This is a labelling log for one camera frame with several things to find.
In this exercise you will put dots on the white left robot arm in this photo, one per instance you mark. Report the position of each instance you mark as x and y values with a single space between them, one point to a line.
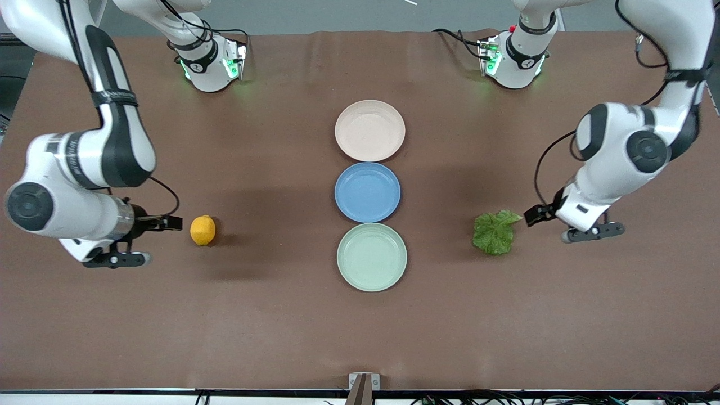
647 152

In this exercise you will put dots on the pale pink plate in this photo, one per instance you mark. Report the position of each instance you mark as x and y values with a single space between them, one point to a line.
369 130

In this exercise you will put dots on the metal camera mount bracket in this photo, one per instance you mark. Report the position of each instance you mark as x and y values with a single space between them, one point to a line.
363 385

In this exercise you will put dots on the blue plate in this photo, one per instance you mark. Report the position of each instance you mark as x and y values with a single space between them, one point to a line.
367 192

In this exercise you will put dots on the pale green plate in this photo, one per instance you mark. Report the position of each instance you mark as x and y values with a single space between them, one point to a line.
371 257

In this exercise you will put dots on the green lettuce leaf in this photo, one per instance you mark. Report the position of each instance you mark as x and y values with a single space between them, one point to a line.
494 233

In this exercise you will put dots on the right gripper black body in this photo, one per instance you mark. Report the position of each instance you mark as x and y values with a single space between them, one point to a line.
143 220

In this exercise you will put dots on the yellow lemon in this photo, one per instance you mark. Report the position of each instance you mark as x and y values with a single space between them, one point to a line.
202 230

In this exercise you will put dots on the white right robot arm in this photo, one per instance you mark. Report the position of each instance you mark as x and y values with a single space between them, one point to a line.
67 163

